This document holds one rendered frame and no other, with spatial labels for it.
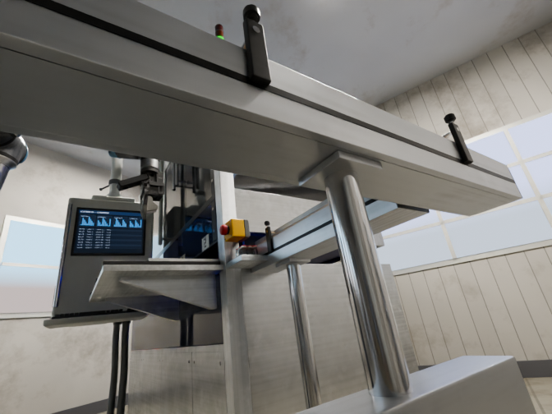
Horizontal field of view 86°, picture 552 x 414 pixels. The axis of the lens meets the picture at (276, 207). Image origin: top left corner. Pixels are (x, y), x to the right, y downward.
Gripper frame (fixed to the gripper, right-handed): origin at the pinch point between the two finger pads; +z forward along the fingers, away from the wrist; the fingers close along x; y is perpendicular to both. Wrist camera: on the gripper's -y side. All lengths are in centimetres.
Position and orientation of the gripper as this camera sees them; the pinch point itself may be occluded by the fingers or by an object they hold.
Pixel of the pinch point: (142, 215)
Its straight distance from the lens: 125.5
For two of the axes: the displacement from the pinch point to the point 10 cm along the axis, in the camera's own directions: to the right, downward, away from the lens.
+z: 1.3, 9.2, -3.7
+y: 8.3, 1.0, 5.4
